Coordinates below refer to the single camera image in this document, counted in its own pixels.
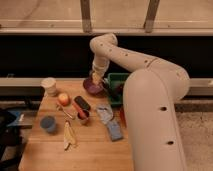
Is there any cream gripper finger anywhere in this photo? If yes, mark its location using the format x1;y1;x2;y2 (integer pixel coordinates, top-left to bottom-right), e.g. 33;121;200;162
92;72;101;85

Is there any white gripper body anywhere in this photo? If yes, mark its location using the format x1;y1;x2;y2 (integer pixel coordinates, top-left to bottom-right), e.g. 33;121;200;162
92;55;110;76

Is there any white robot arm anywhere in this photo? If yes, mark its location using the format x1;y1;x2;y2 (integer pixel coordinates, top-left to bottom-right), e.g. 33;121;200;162
90;33;190;171

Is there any purple bowl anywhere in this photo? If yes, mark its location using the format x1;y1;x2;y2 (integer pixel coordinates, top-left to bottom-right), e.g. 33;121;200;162
83;76;104;95

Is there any red-brown bowl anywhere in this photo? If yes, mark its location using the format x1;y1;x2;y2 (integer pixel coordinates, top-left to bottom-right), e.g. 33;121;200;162
119;106;127;128

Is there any green plastic tray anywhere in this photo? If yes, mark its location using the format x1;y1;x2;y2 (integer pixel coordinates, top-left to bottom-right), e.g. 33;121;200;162
108;73;129;107

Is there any dark grapes bunch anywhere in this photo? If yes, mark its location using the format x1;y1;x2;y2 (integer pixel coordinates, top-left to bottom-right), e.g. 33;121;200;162
115;84;124;95

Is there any black rectangular block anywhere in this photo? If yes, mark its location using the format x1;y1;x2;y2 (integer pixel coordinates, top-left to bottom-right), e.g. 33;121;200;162
74;96;91;110

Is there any blue-grey cloth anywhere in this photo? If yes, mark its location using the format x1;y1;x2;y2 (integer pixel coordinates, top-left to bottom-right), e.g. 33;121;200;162
96;104;114;124

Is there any red-yellow apple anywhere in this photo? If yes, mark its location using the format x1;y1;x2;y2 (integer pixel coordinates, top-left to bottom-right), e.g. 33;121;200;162
57;93;70;106

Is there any red spoon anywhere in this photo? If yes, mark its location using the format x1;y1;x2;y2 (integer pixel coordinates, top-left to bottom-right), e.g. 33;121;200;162
72;102;86;119

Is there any white plastic cup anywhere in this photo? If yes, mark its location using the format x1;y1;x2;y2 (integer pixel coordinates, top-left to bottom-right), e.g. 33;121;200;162
41;77;57;97

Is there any metal fork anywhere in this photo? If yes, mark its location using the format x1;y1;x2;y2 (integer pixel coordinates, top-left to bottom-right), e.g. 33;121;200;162
56;104;75;120

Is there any blue sponge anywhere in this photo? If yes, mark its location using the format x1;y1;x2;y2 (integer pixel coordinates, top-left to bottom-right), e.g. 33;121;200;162
107;120;123;141

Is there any banana peel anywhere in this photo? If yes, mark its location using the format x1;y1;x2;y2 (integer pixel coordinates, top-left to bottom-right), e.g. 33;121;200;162
64;121;77;150

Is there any blue plastic cup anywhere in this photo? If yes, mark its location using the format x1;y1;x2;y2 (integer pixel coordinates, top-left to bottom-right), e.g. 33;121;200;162
40;116;56;133

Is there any black and blue object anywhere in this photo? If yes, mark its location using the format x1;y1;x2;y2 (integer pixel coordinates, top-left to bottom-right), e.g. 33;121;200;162
0;108;32;171

